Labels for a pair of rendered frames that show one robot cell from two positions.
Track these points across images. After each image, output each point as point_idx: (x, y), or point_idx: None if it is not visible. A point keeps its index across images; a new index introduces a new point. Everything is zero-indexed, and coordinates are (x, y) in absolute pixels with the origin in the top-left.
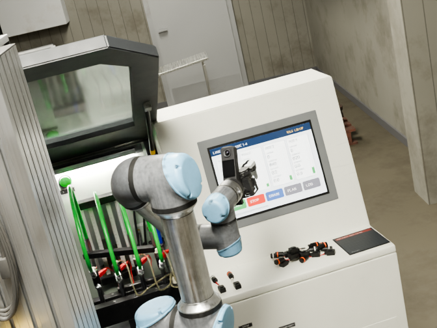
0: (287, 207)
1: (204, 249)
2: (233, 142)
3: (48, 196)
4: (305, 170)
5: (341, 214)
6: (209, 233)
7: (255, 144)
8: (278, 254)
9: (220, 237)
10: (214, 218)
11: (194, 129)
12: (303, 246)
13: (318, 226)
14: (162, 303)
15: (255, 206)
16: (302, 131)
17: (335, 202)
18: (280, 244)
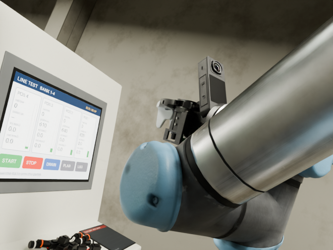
0: (55, 184)
1: (222, 238)
2: (44, 82)
3: None
4: (83, 152)
5: (86, 205)
6: (263, 198)
7: (60, 99)
8: (43, 243)
9: (285, 214)
10: (322, 165)
11: (11, 32)
12: (52, 235)
13: (68, 214)
14: None
15: (28, 170)
16: (94, 114)
17: (87, 192)
18: (30, 227)
